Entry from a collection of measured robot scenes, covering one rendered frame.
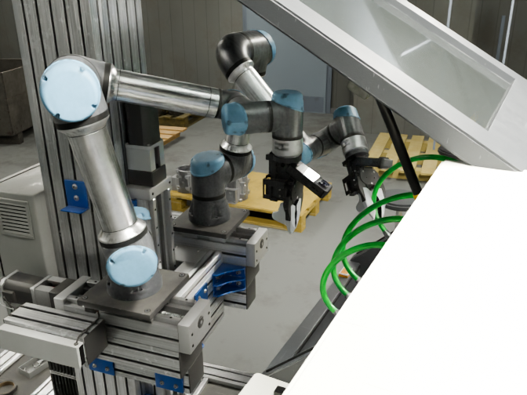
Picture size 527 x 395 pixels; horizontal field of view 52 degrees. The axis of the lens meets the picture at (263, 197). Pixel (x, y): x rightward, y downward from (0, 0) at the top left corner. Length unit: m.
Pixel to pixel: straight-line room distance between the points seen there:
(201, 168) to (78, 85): 0.75
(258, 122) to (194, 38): 7.39
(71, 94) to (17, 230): 0.77
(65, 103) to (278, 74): 7.05
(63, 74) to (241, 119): 0.39
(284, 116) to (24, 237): 0.95
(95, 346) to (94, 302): 0.13
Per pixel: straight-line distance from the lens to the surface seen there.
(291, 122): 1.28
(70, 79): 1.17
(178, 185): 4.62
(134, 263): 1.30
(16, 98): 7.12
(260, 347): 3.00
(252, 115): 1.25
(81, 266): 1.83
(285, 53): 8.05
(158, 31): 8.91
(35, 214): 1.78
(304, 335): 1.48
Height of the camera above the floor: 1.83
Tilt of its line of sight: 22 degrees down
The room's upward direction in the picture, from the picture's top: straight up
